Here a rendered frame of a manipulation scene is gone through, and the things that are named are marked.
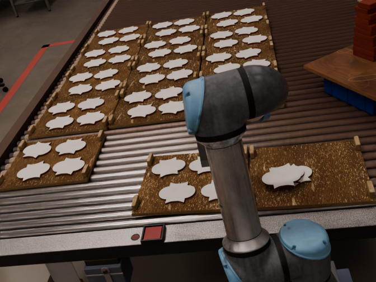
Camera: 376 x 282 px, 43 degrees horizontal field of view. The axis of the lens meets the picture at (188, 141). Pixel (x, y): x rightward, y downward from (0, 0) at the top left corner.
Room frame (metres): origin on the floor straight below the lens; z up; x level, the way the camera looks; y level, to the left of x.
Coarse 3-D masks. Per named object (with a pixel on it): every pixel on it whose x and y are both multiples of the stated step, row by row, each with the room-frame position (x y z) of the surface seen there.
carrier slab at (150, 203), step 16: (192, 160) 1.56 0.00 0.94; (144, 176) 1.52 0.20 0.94; (160, 176) 1.50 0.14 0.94; (176, 176) 1.48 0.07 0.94; (192, 176) 1.45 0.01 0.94; (208, 176) 1.43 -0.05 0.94; (144, 192) 1.42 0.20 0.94; (144, 208) 1.33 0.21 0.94; (160, 208) 1.31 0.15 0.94; (176, 208) 1.29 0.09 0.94; (192, 208) 1.27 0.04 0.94; (208, 208) 1.25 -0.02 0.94
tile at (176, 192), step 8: (176, 184) 1.42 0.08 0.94; (184, 184) 1.40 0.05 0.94; (160, 192) 1.39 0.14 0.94; (168, 192) 1.38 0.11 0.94; (176, 192) 1.37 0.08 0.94; (184, 192) 1.36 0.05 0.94; (192, 192) 1.35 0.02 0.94; (168, 200) 1.33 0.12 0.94; (176, 200) 1.32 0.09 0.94; (184, 200) 1.31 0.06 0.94
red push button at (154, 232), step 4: (148, 228) 1.23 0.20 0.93; (152, 228) 1.22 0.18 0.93; (156, 228) 1.22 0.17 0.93; (160, 228) 1.21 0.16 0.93; (148, 232) 1.21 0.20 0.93; (152, 232) 1.20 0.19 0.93; (156, 232) 1.20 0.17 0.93; (160, 232) 1.20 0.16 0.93; (144, 236) 1.19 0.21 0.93; (148, 236) 1.19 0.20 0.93; (152, 236) 1.18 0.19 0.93; (156, 236) 1.18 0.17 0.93; (160, 236) 1.18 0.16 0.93
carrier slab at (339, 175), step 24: (312, 144) 1.48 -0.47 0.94; (336, 144) 1.45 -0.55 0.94; (264, 168) 1.40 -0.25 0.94; (312, 168) 1.34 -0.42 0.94; (336, 168) 1.31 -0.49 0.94; (360, 168) 1.28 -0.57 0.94; (264, 192) 1.27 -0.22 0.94; (288, 192) 1.24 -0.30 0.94; (312, 192) 1.21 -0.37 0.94; (336, 192) 1.19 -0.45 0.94; (360, 192) 1.16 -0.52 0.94
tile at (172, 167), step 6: (162, 162) 1.58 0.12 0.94; (168, 162) 1.57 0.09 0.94; (174, 162) 1.56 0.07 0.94; (180, 162) 1.55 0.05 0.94; (156, 168) 1.55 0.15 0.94; (162, 168) 1.54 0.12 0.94; (168, 168) 1.53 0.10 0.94; (174, 168) 1.52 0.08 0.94; (180, 168) 1.51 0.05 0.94; (156, 174) 1.51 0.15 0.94; (162, 174) 1.50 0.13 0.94; (168, 174) 1.49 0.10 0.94; (174, 174) 1.49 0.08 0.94
